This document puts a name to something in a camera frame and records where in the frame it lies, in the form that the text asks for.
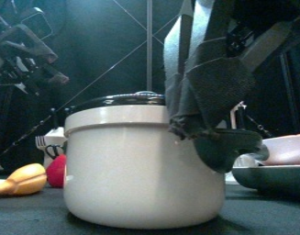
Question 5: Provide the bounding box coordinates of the grey vertical frame pole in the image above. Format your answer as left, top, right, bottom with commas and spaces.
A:
145, 0, 154, 92

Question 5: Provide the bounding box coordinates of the white toy fork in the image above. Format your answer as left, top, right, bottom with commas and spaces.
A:
34, 135, 49, 151

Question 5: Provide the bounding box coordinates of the white toy pot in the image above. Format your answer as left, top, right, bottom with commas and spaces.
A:
62, 105, 269, 229

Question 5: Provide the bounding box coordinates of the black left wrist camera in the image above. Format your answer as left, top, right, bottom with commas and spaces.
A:
18, 6, 54, 39

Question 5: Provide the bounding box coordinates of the thin diagonal frame rod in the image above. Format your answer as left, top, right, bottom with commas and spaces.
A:
0, 39, 149, 162

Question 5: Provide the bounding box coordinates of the white utensil holder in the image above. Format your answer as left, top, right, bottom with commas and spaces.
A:
41, 127, 68, 169

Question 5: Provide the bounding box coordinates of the orange-red toy tomato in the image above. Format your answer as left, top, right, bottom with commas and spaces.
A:
45, 153, 68, 188

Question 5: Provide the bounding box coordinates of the yellow toy banana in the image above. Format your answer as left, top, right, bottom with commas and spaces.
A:
0, 162, 48, 196

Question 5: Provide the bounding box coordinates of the dark pot lid with knob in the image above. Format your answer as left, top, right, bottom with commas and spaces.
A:
68, 90, 168, 115

